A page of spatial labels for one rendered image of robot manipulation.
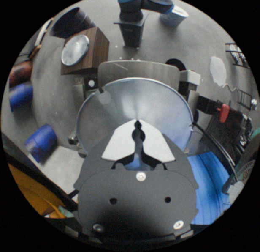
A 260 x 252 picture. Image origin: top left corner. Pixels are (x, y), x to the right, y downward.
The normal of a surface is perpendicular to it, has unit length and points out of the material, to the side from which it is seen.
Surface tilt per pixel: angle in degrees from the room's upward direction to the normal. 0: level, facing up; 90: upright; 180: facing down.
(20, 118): 90
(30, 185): 90
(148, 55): 0
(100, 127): 2
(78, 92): 0
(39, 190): 90
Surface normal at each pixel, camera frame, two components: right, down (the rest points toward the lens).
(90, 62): -0.04, 0.47
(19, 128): 1.00, 0.05
